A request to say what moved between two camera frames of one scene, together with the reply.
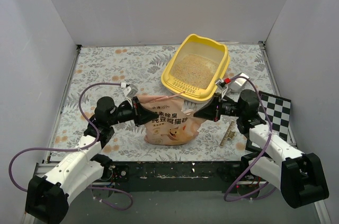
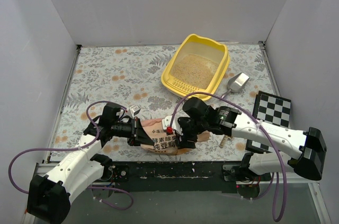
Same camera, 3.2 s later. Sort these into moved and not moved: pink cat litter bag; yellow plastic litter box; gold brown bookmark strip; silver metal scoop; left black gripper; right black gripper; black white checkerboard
Moved: pink cat litter bag; left black gripper; right black gripper
Not moved: silver metal scoop; gold brown bookmark strip; yellow plastic litter box; black white checkerboard
